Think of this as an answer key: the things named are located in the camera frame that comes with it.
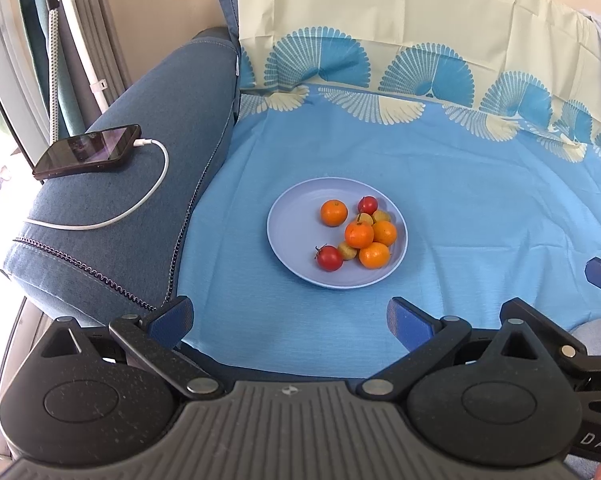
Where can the blue sofa armrest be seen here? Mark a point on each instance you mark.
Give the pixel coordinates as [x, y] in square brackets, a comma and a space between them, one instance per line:
[130, 185]

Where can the white window frame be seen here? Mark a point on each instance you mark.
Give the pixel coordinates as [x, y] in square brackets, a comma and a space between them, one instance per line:
[5, 60]

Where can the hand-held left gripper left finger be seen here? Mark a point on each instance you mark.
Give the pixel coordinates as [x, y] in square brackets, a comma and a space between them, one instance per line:
[173, 321]

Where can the red cherry tomato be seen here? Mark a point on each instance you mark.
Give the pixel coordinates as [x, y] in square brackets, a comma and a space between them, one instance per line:
[367, 205]
[329, 258]

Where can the yellow-brown longan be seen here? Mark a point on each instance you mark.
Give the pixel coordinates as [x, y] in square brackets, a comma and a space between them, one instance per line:
[364, 218]
[381, 215]
[347, 252]

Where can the grey curtain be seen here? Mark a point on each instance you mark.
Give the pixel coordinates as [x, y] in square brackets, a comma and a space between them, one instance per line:
[110, 20]

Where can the small orange mandarin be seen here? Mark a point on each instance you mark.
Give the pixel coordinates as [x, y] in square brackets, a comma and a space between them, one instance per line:
[374, 255]
[359, 234]
[334, 212]
[385, 232]

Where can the pale blue cloth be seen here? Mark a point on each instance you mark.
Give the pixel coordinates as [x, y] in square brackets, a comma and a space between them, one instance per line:
[600, 335]

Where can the teal curtain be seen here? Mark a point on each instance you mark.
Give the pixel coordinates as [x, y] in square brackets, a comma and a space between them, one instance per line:
[70, 105]

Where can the black smartphone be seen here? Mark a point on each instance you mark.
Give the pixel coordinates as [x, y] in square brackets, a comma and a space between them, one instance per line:
[85, 150]

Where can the pale blue round plate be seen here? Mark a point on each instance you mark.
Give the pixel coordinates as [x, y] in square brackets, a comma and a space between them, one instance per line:
[295, 230]

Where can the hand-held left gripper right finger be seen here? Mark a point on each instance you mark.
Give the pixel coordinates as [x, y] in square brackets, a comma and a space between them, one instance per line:
[410, 325]

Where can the blue and cream printed sheet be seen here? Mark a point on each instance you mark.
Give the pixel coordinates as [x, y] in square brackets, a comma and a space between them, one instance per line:
[480, 210]

